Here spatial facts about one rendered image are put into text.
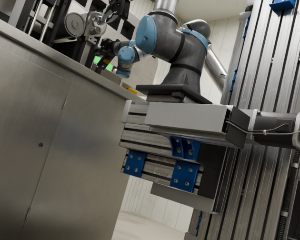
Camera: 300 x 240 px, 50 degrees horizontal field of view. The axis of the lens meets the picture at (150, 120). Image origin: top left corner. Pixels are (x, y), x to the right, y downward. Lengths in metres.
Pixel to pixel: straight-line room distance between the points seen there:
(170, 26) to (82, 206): 0.91
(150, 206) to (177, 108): 3.70
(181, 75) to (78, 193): 0.76
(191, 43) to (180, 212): 3.24
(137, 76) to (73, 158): 1.23
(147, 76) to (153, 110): 1.70
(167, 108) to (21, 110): 0.64
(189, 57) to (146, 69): 1.50
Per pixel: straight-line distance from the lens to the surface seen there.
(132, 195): 4.57
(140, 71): 2.58
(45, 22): 1.58
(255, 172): 1.07
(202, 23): 1.62
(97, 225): 1.69
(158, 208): 4.44
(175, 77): 1.11
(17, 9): 1.87
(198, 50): 1.17
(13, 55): 1.33
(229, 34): 4.68
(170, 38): 1.12
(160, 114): 0.92
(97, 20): 1.88
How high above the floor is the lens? 0.51
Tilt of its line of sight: 10 degrees up
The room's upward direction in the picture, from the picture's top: 16 degrees clockwise
